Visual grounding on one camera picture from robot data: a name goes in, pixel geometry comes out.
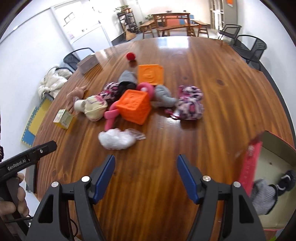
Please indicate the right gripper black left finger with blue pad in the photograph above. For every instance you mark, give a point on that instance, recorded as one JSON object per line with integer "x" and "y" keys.
{"x": 52, "y": 219}

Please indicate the yellow printed cardboard box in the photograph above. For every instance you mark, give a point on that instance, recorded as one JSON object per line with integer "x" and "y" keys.
{"x": 63, "y": 119}

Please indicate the white plastic bag wad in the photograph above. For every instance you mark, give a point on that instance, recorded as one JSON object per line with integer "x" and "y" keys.
{"x": 116, "y": 139}

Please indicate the cream knit sock bundle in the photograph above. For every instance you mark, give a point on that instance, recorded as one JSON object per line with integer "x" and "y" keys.
{"x": 93, "y": 107}

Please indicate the pink rubber mushroom toy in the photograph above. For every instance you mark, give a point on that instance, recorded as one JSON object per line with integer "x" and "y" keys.
{"x": 110, "y": 116}

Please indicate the small pink leopard sock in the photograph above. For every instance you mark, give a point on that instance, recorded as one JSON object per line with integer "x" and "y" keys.
{"x": 109, "y": 93}

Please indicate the pink leopard fleece bundle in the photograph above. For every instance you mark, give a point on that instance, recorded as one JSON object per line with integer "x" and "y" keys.
{"x": 188, "y": 106}

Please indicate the orange embossed rubber cube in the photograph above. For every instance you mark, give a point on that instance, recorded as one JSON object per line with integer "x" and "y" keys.
{"x": 134, "y": 106}

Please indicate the grey knotted sock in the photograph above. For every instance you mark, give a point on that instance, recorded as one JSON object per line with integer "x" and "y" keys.
{"x": 162, "y": 97}

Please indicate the grey ribbed sock in box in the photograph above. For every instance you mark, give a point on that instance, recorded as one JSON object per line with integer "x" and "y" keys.
{"x": 264, "y": 196}

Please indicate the red-rimmed cardboard storage box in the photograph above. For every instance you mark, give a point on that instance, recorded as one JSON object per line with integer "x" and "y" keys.
{"x": 269, "y": 157}

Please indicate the black white striped sock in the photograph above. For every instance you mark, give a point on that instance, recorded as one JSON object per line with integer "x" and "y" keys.
{"x": 286, "y": 183}

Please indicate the blue yellow foam mat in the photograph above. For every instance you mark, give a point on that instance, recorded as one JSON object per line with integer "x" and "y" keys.
{"x": 34, "y": 122}

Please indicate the white jacket on chair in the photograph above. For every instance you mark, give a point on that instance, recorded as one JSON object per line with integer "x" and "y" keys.
{"x": 53, "y": 81}

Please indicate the black chair left of table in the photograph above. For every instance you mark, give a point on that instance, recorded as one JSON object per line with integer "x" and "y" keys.
{"x": 72, "y": 60}

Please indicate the grey tissue box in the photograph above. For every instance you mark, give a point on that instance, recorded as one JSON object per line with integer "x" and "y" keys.
{"x": 87, "y": 64}

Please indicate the grey and black sock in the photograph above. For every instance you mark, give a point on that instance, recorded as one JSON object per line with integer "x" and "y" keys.
{"x": 127, "y": 80}

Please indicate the pink round rubber toy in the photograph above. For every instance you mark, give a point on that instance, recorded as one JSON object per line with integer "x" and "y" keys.
{"x": 146, "y": 87}

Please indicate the red pompom ball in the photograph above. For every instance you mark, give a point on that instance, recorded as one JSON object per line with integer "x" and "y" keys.
{"x": 130, "y": 56}

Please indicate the orange flat-faced rubber cube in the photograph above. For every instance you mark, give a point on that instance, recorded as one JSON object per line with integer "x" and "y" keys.
{"x": 151, "y": 73}

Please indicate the black metal armchair near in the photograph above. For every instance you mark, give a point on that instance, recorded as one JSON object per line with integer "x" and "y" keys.
{"x": 252, "y": 54}

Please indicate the black metal armchair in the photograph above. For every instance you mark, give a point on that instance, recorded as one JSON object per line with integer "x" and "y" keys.
{"x": 252, "y": 54}
{"x": 230, "y": 31}

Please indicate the straw broom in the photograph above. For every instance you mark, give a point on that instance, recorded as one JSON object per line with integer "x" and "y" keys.
{"x": 129, "y": 35}

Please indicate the black metal armchair far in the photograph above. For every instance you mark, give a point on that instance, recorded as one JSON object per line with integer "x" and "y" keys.
{"x": 230, "y": 31}

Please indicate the black plant shelf rack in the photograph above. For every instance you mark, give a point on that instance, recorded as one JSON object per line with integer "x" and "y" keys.
{"x": 127, "y": 21}

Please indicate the small wooden stool right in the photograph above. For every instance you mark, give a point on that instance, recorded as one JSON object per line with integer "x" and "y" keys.
{"x": 202, "y": 27}

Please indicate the small wooden stool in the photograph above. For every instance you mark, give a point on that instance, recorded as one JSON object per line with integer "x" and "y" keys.
{"x": 146, "y": 28}
{"x": 202, "y": 27}

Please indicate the long wooden bench background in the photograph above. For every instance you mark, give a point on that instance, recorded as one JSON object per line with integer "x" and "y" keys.
{"x": 166, "y": 31}

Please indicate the small wooden stool left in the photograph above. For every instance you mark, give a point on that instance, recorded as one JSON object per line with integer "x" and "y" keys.
{"x": 146, "y": 28}

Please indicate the grey metal cabinet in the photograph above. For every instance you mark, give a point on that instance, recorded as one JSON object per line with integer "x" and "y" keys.
{"x": 223, "y": 12}

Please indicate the wooden dining table background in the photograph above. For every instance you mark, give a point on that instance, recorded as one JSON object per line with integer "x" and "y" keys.
{"x": 170, "y": 19}

